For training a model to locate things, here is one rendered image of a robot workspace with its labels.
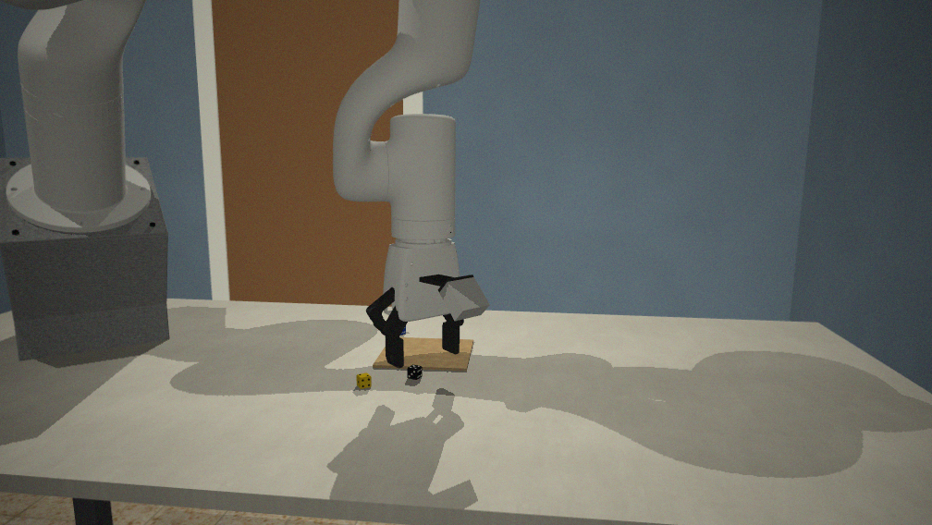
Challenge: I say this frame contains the tan square mat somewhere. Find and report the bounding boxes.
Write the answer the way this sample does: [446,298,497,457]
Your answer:
[373,337,473,371]

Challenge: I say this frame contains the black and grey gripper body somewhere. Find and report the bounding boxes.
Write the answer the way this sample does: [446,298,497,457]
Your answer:
[383,238,460,322]

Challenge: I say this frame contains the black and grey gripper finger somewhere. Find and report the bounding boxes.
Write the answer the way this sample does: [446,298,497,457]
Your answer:
[366,287,407,368]
[442,314,464,354]

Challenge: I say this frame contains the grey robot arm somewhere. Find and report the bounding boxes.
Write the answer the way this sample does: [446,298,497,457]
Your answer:
[1,0,490,321]

